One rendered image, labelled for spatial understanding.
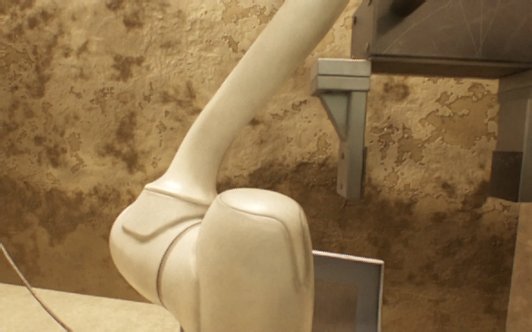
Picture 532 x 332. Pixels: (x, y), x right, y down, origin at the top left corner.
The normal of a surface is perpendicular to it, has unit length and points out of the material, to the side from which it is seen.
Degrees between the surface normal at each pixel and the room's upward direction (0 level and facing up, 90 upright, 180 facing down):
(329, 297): 75
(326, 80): 90
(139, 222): 61
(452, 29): 90
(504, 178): 90
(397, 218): 90
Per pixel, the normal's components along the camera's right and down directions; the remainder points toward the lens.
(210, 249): -0.62, -0.22
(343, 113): 0.02, 0.08
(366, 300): -0.30, -0.19
